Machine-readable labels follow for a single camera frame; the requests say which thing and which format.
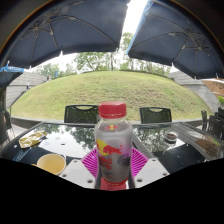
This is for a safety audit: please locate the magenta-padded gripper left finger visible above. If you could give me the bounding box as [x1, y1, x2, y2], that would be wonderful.
[59, 147, 100, 190]

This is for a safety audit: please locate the yellow wrapper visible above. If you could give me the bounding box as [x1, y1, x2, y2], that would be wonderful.
[18, 130, 49, 150]

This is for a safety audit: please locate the round ashtray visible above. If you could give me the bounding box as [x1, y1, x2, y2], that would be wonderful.
[163, 130, 180, 145]

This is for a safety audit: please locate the blue umbrella with white lettering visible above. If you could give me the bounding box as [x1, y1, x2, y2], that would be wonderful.
[0, 64, 25, 89]

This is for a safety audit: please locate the dark green plastic chair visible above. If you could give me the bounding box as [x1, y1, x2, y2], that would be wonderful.
[138, 106, 173, 125]
[63, 104, 100, 125]

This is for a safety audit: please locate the red-capped drink bottle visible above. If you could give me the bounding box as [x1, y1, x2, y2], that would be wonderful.
[94, 101, 134, 186]

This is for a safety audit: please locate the dark patio chair group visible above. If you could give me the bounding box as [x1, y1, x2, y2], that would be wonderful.
[200, 106, 224, 141]

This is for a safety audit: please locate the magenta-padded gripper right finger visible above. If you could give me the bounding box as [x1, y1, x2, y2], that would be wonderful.
[128, 147, 171, 190]

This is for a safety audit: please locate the beige patio umbrella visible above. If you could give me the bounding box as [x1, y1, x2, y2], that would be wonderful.
[201, 78, 224, 98]

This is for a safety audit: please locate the cream mug with yellow handle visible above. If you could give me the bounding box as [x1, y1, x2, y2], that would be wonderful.
[31, 153, 68, 176]

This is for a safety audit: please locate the black wicker glass-top table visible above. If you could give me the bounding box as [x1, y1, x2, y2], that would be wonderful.
[131, 121, 224, 168]
[0, 121, 148, 168]

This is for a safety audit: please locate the navy umbrella with light-blue edge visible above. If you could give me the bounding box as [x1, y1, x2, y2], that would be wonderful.
[126, 0, 224, 80]

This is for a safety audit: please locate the large navy patio umbrella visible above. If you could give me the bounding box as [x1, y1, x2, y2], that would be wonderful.
[0, 0, 131, 70]

